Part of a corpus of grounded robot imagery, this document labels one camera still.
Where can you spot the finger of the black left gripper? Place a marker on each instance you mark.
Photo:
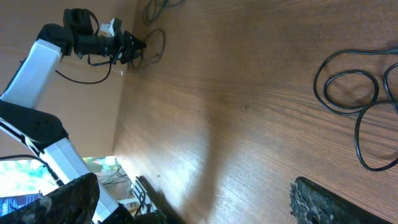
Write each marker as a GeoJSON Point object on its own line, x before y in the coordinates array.
{"type": "Point", "coordinates": [136, 47]}

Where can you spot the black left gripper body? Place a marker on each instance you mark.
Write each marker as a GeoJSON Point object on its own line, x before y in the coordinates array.
{"type": "Point", "coordinates": [127, 47]}

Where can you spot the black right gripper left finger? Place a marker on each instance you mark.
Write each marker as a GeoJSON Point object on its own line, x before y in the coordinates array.
{"type": "Point", "coordinates": [74, 202]}

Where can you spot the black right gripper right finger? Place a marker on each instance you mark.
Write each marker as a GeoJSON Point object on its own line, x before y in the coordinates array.
{"type": "Point", "coordinates": [312, 203]}

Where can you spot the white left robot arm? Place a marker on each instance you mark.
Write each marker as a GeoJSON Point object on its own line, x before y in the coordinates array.
{"type": "Point", "coordinates": [41, 132]}

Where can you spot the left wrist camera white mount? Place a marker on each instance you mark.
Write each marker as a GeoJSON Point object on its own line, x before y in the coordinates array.
{"type": "Point", "coordinates": [112, 28]}

